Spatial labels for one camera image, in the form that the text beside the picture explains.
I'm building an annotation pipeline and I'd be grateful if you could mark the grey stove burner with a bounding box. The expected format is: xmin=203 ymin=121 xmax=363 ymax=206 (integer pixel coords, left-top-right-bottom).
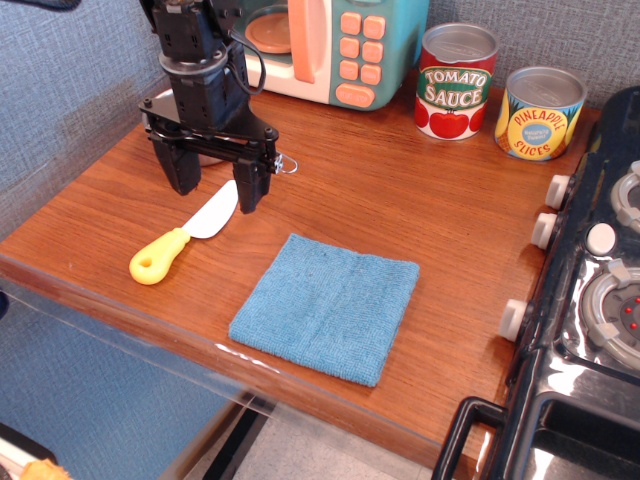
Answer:
xmin=580 ymin=259 xmax=639 ymax=370
xmin=610 ymin=160 xmax=640 ymax=233

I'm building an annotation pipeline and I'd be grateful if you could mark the teal toy microwave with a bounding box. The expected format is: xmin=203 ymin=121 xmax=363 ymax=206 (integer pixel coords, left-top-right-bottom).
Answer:
xmin=235 ymin=0 xmax=429 ymax=111

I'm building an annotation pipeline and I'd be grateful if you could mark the small steel saucepan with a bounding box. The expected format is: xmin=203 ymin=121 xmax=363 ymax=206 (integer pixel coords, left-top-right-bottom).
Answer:
xmin=141 ymin=89 xmax=299 ymax=174

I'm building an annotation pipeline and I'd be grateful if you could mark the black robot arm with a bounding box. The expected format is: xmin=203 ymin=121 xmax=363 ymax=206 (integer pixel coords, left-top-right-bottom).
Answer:
xmin=139 ymin=1 xmax=281 ymax=214

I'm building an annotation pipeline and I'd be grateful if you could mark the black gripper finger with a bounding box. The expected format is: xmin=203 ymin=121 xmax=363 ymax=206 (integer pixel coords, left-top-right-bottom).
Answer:
xmin=233 ymin=159 xmax=271 ymax=214
xmin=152 ymin=139 xmax=201 ymax=196

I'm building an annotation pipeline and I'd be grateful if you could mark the grey stove burner front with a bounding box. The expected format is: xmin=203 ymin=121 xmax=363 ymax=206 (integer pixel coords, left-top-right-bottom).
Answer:
xmin=580 ymin=259 xmax=639 ymax=370

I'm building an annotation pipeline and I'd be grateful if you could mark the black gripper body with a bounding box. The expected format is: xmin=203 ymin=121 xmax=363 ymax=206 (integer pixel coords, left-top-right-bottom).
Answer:
xmin=140 ymin=47 xmax=279 ymax=173

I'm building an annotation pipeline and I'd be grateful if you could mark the white stove knob middle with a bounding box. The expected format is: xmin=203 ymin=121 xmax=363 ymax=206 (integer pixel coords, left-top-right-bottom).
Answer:
xmin=530 ymin=213 xmax=557 ymax=250

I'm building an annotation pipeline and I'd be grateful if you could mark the black toy stove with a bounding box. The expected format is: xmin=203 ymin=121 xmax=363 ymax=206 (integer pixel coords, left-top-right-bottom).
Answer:
xmin=486 ymin=87 xmax=639 ymax=479

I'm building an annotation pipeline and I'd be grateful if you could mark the white stove knob lower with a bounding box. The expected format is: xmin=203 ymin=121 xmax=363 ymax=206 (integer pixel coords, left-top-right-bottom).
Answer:
xmin=498 ymin=299 xmax=528 ymax=342

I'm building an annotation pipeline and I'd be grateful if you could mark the blue folded cloth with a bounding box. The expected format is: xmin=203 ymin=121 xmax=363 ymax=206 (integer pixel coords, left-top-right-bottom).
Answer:
xmin=229 ymin=234 xmax=420 ymax=387

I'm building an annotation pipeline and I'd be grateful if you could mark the grey stove burner rear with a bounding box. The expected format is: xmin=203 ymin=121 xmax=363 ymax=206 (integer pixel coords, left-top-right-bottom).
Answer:
xmin=610 ymin=160 xmax=640 ymax=233

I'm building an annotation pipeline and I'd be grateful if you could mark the orange fuzzy object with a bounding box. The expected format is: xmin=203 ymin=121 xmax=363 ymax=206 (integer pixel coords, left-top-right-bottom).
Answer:
xmin=20 ymin=459 xmax=71 ymax=480

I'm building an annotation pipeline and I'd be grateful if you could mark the white round stove button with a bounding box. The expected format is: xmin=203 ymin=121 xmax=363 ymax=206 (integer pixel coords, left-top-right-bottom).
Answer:
xmin=586 ymin=223 xmax=616 ymax=256

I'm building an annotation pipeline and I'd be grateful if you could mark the pineapple slices can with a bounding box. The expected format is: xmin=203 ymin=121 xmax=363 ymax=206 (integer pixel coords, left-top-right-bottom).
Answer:
xmin=494 ymin=66 xmax=587 ymax=162

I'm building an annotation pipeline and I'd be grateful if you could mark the tomato sauce can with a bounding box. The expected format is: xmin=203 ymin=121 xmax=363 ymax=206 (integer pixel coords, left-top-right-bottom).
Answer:
xmin=414 ymin=23 xmax=499 ymax=140

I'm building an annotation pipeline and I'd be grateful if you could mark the white stove knob upper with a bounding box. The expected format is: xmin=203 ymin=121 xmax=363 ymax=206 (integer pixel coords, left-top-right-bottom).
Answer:
xmin=545 ymin=175 xmax=571 ymax=210

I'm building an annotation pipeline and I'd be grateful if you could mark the black oven door handle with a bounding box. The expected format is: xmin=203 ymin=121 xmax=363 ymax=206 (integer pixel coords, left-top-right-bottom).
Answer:
xmin=432 ymin=396 xmax=508 ymax=479

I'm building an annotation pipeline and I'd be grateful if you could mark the white stove knob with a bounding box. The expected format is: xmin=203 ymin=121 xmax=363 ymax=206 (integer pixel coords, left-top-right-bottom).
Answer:
xmin=545 ymin=175 xmax=571 ymax=210
xmin=530 ymin=213 xmax=557 ymax=250
xmin=498 ymin=299 xmax=528 ymax=342

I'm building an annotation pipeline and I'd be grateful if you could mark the yellow handled toy knife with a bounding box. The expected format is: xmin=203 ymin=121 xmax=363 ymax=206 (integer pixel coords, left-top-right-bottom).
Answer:
xmin=129 ymin=180 xmax=239 ymax=285

